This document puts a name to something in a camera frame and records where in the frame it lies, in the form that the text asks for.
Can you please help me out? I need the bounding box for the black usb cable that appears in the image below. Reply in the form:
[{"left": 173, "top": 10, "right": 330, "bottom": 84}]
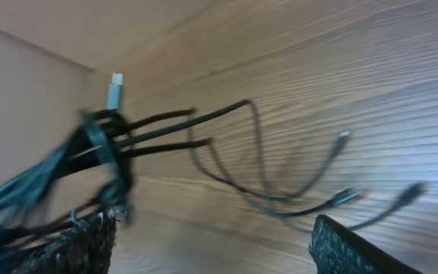
[{"left": 0, "top": 72, "right": 429, "bottom": 274}]

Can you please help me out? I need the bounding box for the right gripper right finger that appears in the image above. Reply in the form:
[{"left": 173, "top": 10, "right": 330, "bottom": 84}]
[{"left": 308, "top": 215, "right": 421, "bottom": 274}]

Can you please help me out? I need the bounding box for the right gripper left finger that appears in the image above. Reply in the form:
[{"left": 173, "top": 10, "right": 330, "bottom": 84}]
[{"left": 11, "top": 212, "right": 116, "bottom": 274}]

